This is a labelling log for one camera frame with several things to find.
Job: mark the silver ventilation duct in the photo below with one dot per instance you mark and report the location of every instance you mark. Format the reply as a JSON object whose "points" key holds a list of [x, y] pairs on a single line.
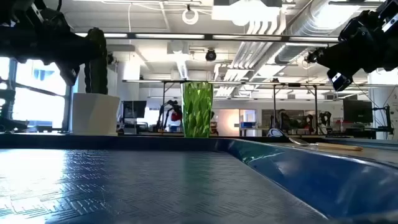
{"points": [[304, 28]]}

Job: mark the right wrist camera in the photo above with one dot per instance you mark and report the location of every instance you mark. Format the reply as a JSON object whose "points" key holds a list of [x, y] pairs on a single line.
{"points": [[340, 81]]}

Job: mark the black computer monitor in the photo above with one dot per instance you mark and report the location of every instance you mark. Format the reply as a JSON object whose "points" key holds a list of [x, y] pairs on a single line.
{"points": [[133, 109], [357, 111]]}

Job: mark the white faceted plant pot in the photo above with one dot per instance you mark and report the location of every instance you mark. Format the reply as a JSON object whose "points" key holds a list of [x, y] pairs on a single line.
{"points": [[94, 113]]}

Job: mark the green cactus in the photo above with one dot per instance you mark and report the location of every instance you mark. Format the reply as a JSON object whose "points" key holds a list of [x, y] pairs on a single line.
{"points": [[96, 77]]}

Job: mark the green textured plastic cup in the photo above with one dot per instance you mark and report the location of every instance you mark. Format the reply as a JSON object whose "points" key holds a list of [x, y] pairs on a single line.
{"points": [[197, 109]]}

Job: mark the blue plastic tray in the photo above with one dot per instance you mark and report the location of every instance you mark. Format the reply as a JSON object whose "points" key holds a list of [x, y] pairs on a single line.
{"points": [[124, 186]]}

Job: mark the background black robot arm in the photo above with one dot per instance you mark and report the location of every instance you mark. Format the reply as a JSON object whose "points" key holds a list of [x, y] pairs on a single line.
{"points": [[174, 116]]}

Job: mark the black ceiling dome camera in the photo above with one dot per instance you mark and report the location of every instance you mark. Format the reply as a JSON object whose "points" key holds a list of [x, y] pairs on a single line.
{"points": [[211, 55]]}

